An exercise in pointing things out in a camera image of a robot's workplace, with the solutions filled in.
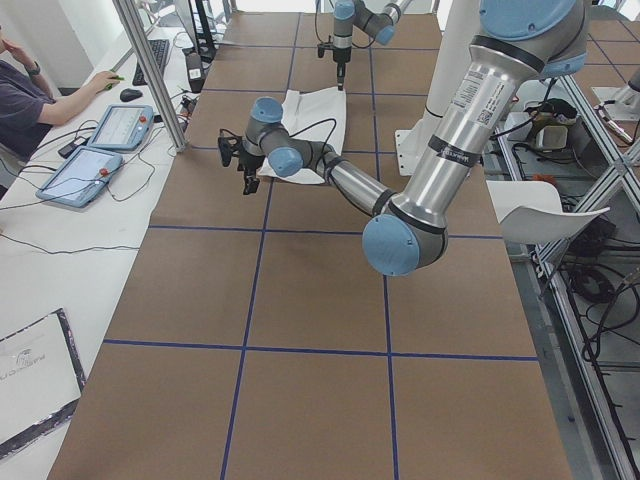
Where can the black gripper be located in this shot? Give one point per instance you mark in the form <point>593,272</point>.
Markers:
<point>248,164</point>
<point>341,56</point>

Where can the seated person in grey shirt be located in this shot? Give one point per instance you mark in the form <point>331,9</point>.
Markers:
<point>28,107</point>

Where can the white camera pole base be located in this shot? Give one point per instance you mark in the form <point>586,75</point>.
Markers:
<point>435,100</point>

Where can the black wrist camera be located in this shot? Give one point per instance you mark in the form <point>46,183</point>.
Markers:
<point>323,47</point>
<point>229,145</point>

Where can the black computer mouse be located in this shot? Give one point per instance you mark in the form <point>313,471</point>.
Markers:
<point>129,95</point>

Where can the blue teach pendant far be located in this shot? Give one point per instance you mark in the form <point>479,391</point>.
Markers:
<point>122,128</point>

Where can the blue teach pendant near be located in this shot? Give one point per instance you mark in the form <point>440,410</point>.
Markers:
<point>81,178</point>

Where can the white plastic chair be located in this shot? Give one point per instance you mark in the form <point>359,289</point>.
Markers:
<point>530,212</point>

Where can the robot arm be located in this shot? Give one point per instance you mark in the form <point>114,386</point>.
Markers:
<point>490,48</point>
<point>348,15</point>

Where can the white long-sleeve printed shirt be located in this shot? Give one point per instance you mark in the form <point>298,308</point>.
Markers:
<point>316,116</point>

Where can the aluminium frame post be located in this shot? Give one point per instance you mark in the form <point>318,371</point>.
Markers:
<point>134,29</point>

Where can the blue teach pendant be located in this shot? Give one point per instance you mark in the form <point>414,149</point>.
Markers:
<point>81,178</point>
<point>122,128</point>

